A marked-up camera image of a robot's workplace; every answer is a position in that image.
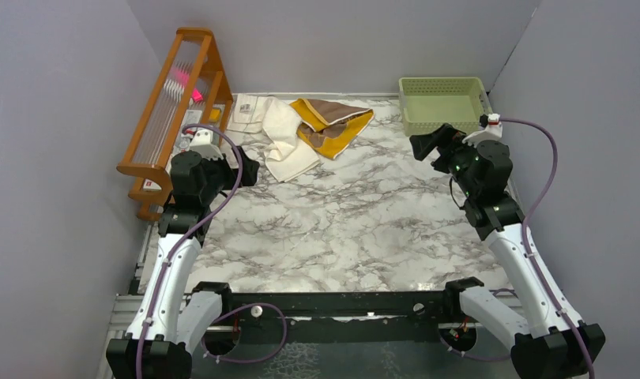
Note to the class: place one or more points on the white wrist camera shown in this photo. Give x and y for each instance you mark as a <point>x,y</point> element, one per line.
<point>204,143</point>
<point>491,129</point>

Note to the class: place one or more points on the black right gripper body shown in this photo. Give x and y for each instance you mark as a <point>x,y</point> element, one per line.
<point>457,159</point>

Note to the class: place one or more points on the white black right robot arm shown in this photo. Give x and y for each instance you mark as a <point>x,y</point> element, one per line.
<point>549,338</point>

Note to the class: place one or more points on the wooden rack with rods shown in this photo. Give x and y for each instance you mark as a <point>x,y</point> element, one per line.
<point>192,78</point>

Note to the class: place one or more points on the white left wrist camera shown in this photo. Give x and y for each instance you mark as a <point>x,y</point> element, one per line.
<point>204,143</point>

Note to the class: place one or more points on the green perforated plastic basket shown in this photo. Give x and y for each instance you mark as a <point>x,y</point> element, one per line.
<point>428,102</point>

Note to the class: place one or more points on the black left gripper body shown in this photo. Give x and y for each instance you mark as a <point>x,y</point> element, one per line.
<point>223,177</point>

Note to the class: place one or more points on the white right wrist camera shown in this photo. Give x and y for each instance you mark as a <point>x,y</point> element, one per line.
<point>491,129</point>

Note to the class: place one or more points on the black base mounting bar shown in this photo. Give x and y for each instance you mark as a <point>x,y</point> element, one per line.
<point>339,317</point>

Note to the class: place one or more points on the yellow brown bear towel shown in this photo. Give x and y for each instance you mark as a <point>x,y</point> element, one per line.
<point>329,127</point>

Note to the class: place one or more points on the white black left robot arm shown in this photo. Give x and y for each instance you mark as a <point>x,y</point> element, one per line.
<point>160,340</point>

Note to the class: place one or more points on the cream white towel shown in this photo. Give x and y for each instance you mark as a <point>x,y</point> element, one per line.
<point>287,156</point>

